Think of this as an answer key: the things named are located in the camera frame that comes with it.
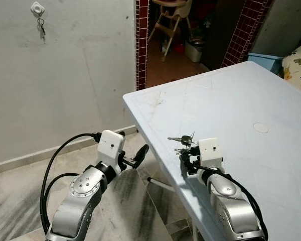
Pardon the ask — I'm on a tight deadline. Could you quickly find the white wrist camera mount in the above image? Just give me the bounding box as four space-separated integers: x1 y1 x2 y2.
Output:
197 138 225 174
98 130 126 169

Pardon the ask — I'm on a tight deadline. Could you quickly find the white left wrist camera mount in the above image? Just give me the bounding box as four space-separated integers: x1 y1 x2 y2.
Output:
98 130 126 169

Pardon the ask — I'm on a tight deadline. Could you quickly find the white skirting board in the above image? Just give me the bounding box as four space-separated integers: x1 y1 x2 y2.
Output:
0 126 138 176

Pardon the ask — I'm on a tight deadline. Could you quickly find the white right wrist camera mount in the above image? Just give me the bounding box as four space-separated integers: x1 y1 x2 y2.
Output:
197 138 225 174

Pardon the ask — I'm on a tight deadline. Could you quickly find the light blue plastic box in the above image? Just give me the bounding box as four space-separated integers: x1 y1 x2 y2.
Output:
247 52 284 76

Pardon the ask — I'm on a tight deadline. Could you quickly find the white bin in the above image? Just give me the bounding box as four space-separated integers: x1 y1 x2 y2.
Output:
185 39 204 63

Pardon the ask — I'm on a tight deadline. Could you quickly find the dinosaur print blanket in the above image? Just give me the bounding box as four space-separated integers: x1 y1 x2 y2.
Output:
282 39 301 93

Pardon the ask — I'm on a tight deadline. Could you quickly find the hanging key bunch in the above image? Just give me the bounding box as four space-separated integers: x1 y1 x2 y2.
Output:
37 18 47 44

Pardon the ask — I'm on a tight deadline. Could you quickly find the white plastic table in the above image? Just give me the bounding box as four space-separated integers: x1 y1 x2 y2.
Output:
123 60 301 241

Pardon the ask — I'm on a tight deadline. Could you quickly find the wooden high chair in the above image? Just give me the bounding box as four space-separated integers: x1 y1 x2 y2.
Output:
149 0 194 63

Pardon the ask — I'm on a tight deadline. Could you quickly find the white wall hook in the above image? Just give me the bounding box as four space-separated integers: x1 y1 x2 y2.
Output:
30 2 46 20

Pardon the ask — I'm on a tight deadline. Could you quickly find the silver key bunch with ring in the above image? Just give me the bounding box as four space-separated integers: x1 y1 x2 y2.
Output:
167 132 196 154

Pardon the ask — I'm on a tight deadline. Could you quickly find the round white table plug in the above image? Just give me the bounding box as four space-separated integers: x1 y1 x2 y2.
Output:
253 123 269 134

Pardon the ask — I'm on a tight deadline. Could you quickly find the dark red brick tile column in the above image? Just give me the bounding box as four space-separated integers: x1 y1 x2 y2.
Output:
222 0 274 68
135 0 150 91

